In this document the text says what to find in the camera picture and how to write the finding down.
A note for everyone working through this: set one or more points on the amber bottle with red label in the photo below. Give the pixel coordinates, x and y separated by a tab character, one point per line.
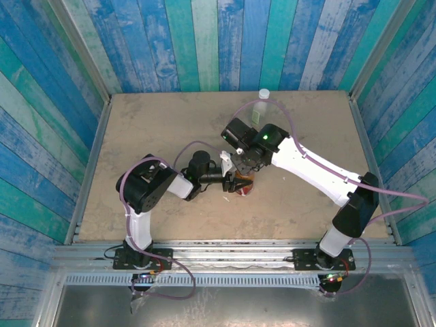
246	191

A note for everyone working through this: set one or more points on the clear bottle with green label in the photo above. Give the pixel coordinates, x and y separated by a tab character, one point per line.
258	114

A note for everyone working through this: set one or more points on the plain white bottle cap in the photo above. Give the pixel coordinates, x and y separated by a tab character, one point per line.
264	93

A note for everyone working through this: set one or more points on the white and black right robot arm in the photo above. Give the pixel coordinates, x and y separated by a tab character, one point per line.
316	170

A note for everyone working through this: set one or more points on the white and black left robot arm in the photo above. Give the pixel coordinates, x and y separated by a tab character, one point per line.
139	228

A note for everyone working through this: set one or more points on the small white scrap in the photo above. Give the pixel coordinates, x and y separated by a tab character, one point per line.
226	198

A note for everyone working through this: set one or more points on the steel sheet panel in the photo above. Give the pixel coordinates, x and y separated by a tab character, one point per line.
238	306

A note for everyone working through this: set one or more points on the small circuit board with lights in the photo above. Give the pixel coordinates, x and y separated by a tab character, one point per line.
146	275
335	277

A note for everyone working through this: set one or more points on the aluminium rail frame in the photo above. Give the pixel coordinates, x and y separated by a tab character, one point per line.
231	253

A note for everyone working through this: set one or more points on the aluminium table side rail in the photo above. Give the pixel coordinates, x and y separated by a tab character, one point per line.
359	119
89	170

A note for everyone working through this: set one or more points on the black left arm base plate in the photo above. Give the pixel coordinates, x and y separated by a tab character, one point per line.
163	255

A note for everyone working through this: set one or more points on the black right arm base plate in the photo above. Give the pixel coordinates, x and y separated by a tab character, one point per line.
303	259

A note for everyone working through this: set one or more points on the aluminium corner post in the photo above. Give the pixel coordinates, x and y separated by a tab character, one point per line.
80	47
383	47

